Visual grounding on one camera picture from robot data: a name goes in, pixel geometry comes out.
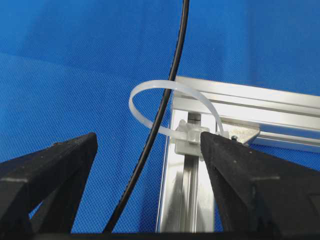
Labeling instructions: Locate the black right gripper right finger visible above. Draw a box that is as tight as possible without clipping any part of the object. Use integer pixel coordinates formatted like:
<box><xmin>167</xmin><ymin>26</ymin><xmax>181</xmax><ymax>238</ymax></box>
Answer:
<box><xmin>200</xmin><ymin>132</ymin><xmax>320</xmax><ymax>240</ymax></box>

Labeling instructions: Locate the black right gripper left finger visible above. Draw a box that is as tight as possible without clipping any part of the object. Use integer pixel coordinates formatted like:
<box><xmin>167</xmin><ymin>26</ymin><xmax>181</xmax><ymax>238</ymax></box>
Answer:
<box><xmin>0</xmin><ymin>132</ymin><xmax>98</xmax><ymax>240</ymax></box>

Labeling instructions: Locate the black usb cable wire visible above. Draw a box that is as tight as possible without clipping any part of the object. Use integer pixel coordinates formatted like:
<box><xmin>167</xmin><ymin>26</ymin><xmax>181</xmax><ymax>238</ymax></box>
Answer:
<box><xmin>102</xmin><ymin>0</ymin><xmax>191</xmax><ymax>233</ymax></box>

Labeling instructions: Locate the white zip tie loop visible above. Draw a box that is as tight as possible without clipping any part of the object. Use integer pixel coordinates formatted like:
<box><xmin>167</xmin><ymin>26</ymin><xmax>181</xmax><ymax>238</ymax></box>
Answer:
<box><xmin>128</xmin><ymin>79</ymin><xmax>230</xmax><ymax>153</ymax></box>

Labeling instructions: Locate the blue table cloth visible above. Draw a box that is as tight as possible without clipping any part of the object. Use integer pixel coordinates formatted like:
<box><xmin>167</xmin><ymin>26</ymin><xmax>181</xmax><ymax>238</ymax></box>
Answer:
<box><xmin>0</xmin><ymin>0</ymin><xmax>320</xmax><ymax>233</ymax></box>

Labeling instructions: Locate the aluminium extrusion frame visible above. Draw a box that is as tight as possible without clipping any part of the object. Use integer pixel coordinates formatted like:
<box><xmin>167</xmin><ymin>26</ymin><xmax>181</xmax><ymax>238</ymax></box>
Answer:
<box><xmin>156</xmin><ymin>76</ymin><xmax>320</xmax><ymax>233</ymax></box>

